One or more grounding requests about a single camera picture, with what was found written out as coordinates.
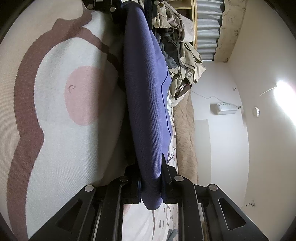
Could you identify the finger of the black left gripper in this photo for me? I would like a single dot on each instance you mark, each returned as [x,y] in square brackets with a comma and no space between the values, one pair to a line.
[106,6]
[150,11]

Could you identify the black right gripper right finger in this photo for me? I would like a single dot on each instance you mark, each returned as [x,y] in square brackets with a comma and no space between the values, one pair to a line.
[205,213]

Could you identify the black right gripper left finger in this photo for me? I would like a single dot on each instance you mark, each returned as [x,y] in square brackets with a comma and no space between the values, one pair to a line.
[94,213]

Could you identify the purple blue garment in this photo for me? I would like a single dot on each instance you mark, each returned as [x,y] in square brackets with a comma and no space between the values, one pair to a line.
[147,82]

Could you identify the beige crumpled garment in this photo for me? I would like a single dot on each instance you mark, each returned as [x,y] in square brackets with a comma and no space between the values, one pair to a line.
[182,79]

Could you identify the wooden headboard shelf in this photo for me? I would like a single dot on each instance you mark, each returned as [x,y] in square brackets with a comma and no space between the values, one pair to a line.
[188,9]

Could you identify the dark grey garment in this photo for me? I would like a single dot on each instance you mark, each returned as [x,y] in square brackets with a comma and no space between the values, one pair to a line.
[170,49]

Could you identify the white grey curtain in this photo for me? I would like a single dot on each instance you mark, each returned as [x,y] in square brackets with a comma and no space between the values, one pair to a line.
[209,22]

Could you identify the tan fluffy blanket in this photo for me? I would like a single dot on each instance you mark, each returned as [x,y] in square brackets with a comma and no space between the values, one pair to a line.
[185,129]

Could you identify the bear pattern bed sheet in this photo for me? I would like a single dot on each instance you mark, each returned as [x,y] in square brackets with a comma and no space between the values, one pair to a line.
[64,116]

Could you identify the white smoke detector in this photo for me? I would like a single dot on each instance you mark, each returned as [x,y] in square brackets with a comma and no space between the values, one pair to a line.
[256,112]

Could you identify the bright ceiling lamp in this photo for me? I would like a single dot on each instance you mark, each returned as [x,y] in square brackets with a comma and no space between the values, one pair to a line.
[284,94]

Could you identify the white wall air conditioner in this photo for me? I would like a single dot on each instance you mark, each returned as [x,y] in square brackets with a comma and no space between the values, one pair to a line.
[223,108]

